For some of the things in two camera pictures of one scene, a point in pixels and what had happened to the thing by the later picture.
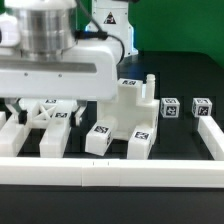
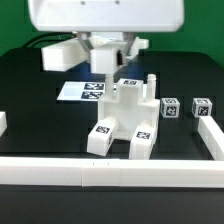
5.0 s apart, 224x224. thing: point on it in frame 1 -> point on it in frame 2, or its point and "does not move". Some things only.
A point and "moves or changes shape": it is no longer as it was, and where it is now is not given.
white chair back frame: (54, 114) moves or changes shape
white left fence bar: (3, 118) does not move
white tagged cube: (169, 107) does not move
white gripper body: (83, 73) -> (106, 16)
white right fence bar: (212, 136) does not move
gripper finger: (75, 116) -> (128, 39)
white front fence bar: (112, 172) does not move
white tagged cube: (202, 107) does not move
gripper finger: (22, 113) -> (83, 36)
